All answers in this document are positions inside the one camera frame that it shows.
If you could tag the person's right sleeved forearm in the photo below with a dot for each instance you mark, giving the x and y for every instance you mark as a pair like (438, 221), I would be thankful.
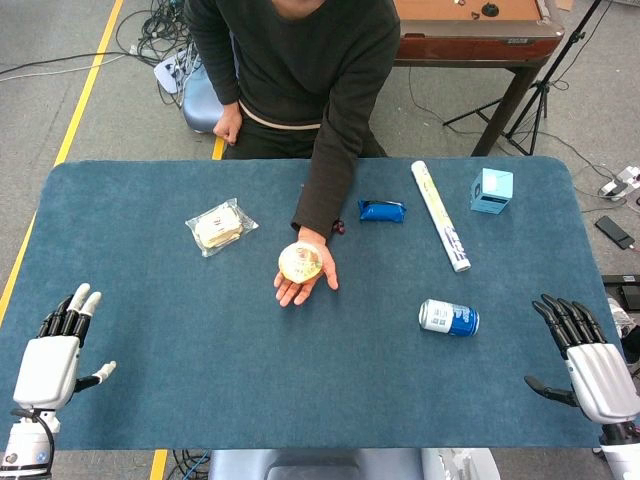
(220, 75)

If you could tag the blue padded stool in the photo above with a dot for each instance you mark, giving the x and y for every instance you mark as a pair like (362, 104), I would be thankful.
(200, 105)

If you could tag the black round knob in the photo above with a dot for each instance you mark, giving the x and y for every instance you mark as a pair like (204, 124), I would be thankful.
(490, 8)

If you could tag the black box device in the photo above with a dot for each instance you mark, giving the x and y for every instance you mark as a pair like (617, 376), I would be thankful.
(622, 285)

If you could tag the person's right hand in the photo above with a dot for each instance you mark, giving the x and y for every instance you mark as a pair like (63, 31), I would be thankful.
(227, 125)

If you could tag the person's left hand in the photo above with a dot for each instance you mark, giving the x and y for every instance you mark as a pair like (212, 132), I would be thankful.
(306, 291)

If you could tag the long white printed tube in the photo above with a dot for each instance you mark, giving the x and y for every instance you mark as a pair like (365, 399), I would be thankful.
(441, 215)

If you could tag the person's dark-sweater torso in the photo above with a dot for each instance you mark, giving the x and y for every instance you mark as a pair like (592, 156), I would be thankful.
(300, 60)

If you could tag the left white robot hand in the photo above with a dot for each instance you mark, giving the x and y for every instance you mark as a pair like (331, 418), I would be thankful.
(47, 370)

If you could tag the black smartphone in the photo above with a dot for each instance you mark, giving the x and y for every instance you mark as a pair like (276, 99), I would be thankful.
(615, 232)

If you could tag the person's left sleeved forearm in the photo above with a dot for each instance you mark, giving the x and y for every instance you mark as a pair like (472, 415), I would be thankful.
(330, 175)

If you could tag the blue and white can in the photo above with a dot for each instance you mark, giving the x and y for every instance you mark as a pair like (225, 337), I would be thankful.
(450, 318)

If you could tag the white power strip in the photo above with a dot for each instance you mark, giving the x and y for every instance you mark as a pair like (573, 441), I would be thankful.
(167, 72)

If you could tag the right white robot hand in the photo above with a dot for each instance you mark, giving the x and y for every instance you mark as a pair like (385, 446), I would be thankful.
(600, 380)

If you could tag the small dark red object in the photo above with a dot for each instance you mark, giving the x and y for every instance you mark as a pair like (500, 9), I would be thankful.
(340, 228)

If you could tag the blue felt table cover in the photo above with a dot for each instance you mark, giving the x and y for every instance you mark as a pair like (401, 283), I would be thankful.
(200, 350)

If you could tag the black tripod stand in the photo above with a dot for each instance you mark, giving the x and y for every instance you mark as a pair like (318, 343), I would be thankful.
(537, 100)

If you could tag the bread in clear plastic pack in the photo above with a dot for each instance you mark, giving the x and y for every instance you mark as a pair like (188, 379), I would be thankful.
(220, 227)

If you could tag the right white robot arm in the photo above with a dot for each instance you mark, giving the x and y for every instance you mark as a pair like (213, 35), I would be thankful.
(625, 457)

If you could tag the brown pool table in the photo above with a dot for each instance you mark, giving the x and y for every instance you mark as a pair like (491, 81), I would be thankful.
(475, 42)

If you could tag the white charger with plugs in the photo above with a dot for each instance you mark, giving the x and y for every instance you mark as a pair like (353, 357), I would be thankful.
(617, 185)

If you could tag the blue snack packet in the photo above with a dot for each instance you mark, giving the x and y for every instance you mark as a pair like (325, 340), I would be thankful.
(381, 211)

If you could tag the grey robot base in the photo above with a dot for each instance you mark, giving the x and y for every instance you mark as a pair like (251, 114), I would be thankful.
(310, 465)

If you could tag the light blue carton box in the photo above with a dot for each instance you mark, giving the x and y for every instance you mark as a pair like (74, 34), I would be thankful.
(492, 192)

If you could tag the round jelly cup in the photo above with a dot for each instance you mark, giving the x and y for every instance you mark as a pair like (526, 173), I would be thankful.
(300, 262)

